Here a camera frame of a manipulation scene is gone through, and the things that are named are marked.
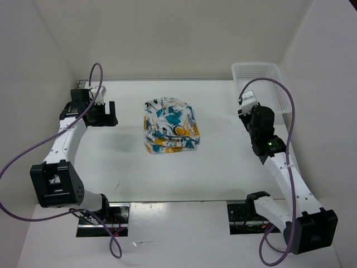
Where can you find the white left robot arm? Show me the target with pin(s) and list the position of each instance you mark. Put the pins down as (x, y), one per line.
(55, 180)

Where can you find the white plastic basket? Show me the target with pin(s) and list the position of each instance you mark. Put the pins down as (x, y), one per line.
(267, 93)

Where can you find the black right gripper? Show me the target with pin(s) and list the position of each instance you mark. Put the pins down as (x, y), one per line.
(244, 119)

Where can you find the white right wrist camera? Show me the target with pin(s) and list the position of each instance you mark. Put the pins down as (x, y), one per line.
(247, 102)

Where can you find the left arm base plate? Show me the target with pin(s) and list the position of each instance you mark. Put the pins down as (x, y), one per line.
(116, 220)

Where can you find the colourful patterned shorts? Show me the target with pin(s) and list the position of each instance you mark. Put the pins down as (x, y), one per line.
(169, 126)

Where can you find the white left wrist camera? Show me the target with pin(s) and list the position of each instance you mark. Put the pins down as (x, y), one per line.
(98, 94)

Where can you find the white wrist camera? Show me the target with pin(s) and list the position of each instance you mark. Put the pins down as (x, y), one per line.
(247, 102)
(98, 94)

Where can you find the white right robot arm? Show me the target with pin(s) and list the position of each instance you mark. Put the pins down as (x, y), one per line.
(306, 225)

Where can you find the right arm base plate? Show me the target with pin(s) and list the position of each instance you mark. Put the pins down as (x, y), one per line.
(242, 222)

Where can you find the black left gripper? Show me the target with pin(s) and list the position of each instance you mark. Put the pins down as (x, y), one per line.
(106, 119)

